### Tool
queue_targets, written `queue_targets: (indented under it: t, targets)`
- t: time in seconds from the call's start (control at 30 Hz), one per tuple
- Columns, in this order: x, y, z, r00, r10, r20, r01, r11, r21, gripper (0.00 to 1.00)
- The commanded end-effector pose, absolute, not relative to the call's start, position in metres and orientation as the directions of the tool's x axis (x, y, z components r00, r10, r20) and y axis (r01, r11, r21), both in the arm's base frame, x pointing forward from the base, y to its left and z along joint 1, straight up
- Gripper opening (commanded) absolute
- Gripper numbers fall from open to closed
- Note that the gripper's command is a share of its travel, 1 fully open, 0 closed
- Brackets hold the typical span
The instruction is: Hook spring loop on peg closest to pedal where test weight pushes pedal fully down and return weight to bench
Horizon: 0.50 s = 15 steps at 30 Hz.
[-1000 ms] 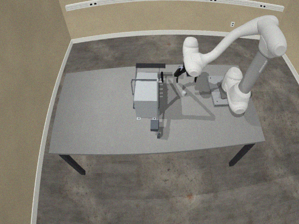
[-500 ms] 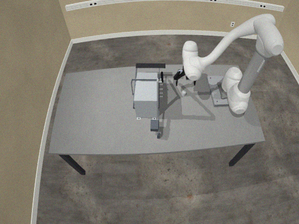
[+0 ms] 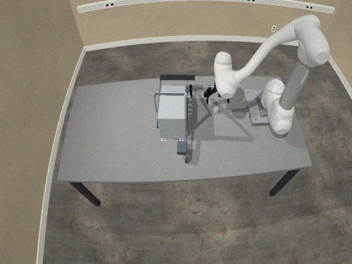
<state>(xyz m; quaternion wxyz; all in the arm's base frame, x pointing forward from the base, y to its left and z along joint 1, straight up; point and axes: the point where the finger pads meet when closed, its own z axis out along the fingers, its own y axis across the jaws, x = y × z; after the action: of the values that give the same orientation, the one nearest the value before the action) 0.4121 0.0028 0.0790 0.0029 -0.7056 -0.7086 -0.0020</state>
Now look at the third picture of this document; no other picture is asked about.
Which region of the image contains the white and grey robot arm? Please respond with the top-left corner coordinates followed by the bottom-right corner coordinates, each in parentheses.
top-left (214, 15), bottom-right (330, 135)

